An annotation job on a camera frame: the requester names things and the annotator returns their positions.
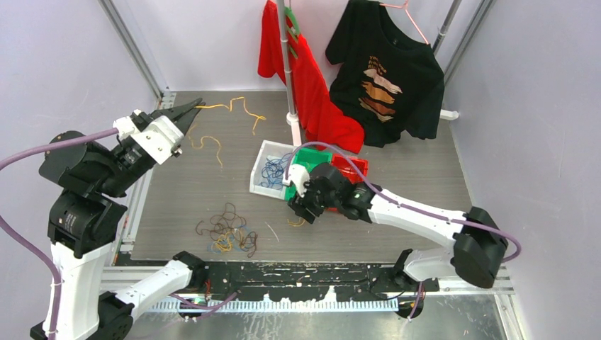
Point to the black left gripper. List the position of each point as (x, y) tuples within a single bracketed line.
[(183, 115)]

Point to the black printed t-shirt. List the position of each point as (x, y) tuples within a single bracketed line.
[(387, 82)]

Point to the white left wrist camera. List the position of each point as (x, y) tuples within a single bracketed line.
[(160, 139)]

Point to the white plastic bin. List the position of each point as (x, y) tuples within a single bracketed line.
[(267, 173)]

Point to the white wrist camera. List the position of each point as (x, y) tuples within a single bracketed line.
[(296, 175), (160, 139)]

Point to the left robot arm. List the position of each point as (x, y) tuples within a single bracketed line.
[(83, 224)]

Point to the green plastic bin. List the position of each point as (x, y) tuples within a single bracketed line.
[(307, 157)]

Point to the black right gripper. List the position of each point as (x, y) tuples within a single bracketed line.
[(300, 204)]

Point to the pink clothes hanger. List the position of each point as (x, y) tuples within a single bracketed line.
[(405, 7)]

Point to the red t-shirt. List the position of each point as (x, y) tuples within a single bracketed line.
[(321, 119)]

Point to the metal clothes stand pole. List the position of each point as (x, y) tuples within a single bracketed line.
[(292, 116)]

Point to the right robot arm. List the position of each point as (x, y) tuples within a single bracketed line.
[(470, 244)]

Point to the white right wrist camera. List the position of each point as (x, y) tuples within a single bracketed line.
[(296, 175)]

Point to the red plastic bin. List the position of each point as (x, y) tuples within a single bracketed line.
[(348, 171)]

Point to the green clothes hanger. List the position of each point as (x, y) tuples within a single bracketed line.
[(293, 31)]

